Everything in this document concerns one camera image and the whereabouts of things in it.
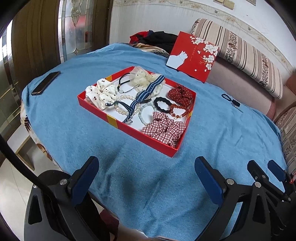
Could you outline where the black smartphone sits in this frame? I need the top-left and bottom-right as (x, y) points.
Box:
(31, 71), (61, 96)

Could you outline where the stained glass door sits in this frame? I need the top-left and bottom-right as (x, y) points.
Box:
(58, 0), (94, 63)

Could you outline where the white dotted scrunchie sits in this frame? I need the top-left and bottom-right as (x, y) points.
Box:
(85, 78), (117, 110)

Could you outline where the black cord necklace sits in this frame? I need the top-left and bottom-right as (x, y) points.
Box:
(116, 72), (141, 94)

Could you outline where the cream sheer scrunchie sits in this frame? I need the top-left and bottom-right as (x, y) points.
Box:
(129, 66), (160, 93)

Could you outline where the red open tray box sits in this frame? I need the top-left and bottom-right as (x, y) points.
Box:
(77, 66), (196, 157)

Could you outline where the pale green bead bracelet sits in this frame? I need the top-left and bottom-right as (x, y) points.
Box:
(138, 102), (158, 126)

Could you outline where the striped floral pillow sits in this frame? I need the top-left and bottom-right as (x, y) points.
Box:
(190, 18), (283, 99)

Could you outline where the red bead bracelet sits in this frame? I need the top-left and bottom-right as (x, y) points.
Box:
(169, 103), (190, 119)

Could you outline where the red dotted scrunchie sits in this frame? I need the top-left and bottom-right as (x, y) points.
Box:
(168, 84), (193, 108)

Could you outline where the striped side cushion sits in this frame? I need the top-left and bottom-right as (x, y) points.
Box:
(276, 107), (296, 175)

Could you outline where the blue towel bed cover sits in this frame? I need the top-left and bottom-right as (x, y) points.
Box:
(22, 44), (287, 240)

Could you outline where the dark clothes pile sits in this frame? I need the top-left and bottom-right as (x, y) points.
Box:
(129, 30), (178, 54)

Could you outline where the white pearl necklace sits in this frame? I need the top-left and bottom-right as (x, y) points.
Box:
(113, 94), (142, 116)

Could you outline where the black hair clip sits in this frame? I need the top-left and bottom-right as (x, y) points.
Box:
(231, 99), (243, 113)

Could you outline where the pink sofa cushion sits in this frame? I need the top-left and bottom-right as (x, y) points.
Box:
(207, 57), (276, 119)

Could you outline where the red plaid scrunchie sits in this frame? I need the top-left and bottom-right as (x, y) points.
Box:
(142, 111), (186, 147)

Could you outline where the floral patterned blanket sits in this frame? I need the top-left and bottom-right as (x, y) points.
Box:
(20, 102), (58, 165)

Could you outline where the red cat box lid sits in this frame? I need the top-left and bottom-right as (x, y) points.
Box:
(166, 32), (219, 83)

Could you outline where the black hair tie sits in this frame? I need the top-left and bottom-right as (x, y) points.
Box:
(153, 96), (173, 114)

